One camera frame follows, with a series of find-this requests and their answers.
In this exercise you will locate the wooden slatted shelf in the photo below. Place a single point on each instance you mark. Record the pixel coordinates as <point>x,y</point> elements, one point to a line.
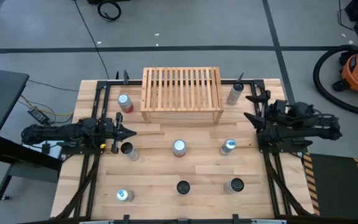
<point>182,93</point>

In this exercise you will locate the Celsius Tropical Vibe can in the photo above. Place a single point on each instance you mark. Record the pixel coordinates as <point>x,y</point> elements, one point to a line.
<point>235,95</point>
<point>183,187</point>

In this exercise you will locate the pink strawberry soda can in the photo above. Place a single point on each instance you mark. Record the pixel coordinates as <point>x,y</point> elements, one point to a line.
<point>125,104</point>
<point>179,147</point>

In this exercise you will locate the Celsius Peach Vibe can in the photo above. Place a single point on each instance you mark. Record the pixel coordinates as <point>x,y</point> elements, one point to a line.
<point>128,149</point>

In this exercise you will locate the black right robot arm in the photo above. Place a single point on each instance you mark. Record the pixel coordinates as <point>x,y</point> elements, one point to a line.
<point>306,130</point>

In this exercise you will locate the black hazard-striped floor mat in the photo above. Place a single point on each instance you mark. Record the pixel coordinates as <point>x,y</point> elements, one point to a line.
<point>334,186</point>

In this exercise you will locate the white flat board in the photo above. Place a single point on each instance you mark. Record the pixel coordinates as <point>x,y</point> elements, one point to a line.
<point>54,152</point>

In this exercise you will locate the small black adapter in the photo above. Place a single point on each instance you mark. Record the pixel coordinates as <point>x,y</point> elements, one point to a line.
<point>45,147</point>

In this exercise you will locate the silver can black lid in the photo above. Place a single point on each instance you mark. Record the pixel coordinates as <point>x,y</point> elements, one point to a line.
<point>235,185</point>

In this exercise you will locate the blue silver beverage can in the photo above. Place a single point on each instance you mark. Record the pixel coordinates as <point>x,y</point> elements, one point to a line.
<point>227,146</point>
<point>123,195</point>

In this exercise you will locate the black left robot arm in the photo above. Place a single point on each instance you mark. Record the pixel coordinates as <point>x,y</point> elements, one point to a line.
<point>57,132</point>

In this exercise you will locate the black table clamp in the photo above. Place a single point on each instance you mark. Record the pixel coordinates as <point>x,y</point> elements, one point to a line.
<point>235,219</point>
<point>125,76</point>
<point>240,77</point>
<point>125,219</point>
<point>117,75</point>

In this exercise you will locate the black power adapter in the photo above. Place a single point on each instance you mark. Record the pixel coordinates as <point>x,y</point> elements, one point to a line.
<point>38,115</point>

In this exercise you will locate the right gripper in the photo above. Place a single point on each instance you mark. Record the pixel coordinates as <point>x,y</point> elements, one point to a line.
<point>273,118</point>

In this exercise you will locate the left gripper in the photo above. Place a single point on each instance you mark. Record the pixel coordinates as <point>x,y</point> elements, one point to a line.
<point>117,146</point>

